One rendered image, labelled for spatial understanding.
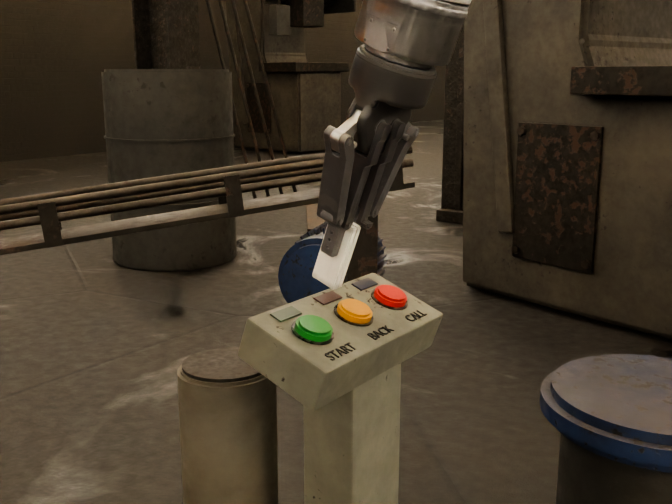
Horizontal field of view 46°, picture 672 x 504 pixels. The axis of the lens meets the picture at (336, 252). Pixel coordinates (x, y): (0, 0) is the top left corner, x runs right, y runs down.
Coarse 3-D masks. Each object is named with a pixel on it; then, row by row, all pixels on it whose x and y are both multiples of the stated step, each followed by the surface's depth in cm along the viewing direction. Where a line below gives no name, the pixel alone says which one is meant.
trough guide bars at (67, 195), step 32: (288, 160) 118; (320, 160) 113; (64, 192) 109; (96, 192) 104; (128, 192) 105; (160, 192) 113; (192, 192) 108; (224, 192) 110; (0, 224) 101; (32, 224) 102
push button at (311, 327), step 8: (296, 320) 82; (304, 320) 82; (312, 320) 82; (320, 320) 82; (296, 328) 81; (304, 328) 80; (312, 328) 81; (320, 328) 81; (328, 328) 81; (304, 336) 80; (312, 336) 80; (320, 336) 80; (328, 336) 81
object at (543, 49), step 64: (512, 0) 280; (576, 0) 261; (640, 0) 279; (512, 64) 284; (576, 64) 264; (640, 64) 280; (512, 128) 288; (576, 128) 266; (640, 128) 250; (512, 192) 291; (576, 192) 270; (640, 192) 253; (512, 256) 296; (576, 256) 273; (640, 256) 256; (640, 320) 260
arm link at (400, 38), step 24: (384, 0) 65; (408, 0) 64; (432, 0) 64; (360, 24) 67; (384, 24) 66; (408, 24) 65; (432, 24) 65; (456, 24) 66; (384, 48) 66; (408, 48) 65; (432, 48) 66
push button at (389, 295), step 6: (378, 288) 93; (384, 288) 94; (390, 288) 94; (396, 288) 95; (378, 294) 92; (384, 294) 92; (390, 294) 93; (396, 294) 93; (402, 294) 94; (378, 300) 92; (384, 300) 92; (390, 300) 92; (396, 300) 92; (402, 300) 93; (396, 306) 92; (402, 306) 93
